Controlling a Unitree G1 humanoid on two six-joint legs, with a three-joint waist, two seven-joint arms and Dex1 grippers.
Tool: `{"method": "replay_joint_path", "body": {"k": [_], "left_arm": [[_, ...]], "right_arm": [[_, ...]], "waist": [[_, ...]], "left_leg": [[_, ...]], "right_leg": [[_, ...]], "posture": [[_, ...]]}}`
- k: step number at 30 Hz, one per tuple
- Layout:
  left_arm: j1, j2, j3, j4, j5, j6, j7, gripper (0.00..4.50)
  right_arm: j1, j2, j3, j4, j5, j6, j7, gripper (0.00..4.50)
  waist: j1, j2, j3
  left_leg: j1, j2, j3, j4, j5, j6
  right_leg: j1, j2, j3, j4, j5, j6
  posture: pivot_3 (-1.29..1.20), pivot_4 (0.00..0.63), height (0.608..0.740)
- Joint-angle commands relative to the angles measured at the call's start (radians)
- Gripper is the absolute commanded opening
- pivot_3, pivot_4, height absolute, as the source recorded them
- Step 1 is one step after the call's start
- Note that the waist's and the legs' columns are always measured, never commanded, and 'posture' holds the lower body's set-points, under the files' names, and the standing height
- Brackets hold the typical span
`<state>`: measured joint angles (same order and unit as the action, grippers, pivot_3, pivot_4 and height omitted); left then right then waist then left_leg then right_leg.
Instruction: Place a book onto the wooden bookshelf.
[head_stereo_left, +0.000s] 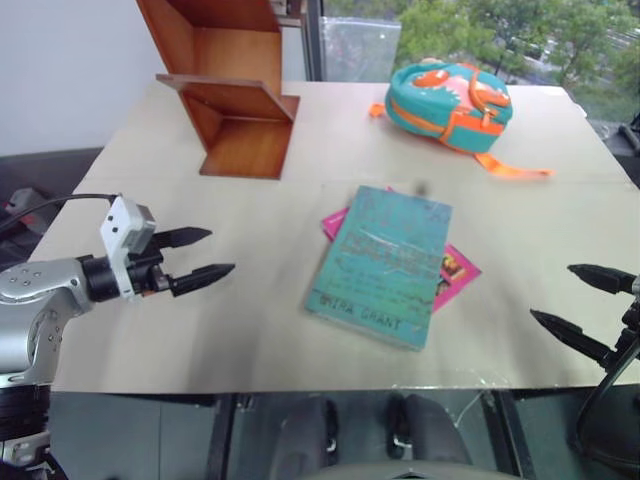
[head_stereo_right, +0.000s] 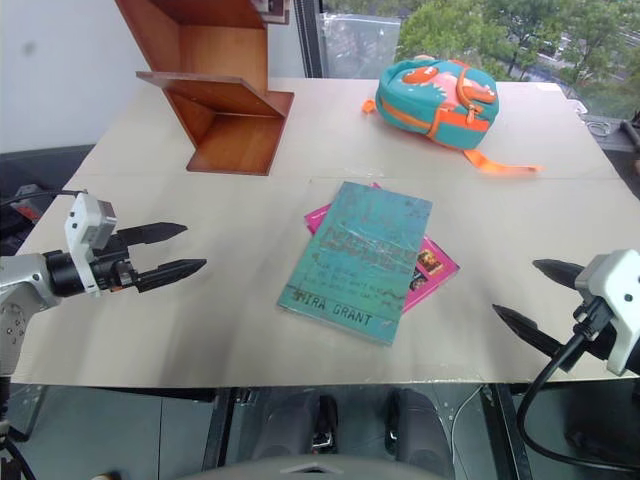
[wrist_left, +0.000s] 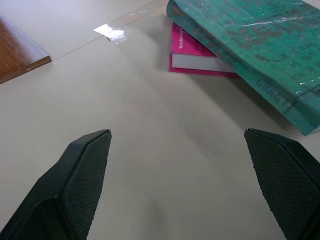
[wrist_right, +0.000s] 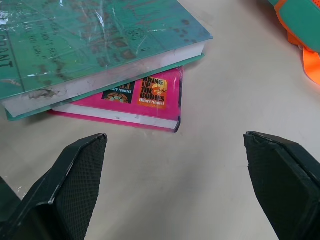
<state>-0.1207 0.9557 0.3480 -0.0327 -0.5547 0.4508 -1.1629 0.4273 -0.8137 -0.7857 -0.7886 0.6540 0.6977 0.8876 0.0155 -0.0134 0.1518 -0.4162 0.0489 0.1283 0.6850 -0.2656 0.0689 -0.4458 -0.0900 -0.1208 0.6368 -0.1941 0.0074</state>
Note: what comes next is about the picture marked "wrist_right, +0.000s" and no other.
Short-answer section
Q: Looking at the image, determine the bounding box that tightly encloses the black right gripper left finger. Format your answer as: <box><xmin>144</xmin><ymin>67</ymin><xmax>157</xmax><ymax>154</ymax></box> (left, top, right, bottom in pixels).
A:
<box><xmin>0</xmin><ymin>132</ymin><xmax>109</xmax><ymax>240</ymax></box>

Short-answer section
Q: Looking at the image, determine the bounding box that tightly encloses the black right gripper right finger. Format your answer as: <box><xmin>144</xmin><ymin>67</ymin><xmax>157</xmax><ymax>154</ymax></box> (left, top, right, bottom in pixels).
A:
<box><xmin>243</xmin><ymin>131</ymin><xmax>320</xmax><ymax>240</ymax></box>

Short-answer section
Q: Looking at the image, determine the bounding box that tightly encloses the pink hardcover book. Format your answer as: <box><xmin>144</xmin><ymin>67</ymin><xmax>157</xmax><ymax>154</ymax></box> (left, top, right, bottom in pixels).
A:
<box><xmin>47</xmin><ymin>65</ymin><xmax>185</xmax><ymax>133</ymax></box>

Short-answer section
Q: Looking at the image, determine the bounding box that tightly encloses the green hardcover book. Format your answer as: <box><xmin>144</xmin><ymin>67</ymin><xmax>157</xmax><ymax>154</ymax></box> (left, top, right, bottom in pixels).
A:
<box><xmin>0</xmin><ymin>0</ymin><xmax>214</xmax><ymax>122</ymax></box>

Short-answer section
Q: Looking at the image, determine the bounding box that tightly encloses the orange and teal object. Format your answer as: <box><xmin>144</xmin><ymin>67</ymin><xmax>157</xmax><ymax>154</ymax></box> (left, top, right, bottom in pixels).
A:
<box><xmin>265</xmin><ymin>0</ymin><xmax>320</xmax><ymax>83</ymax></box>

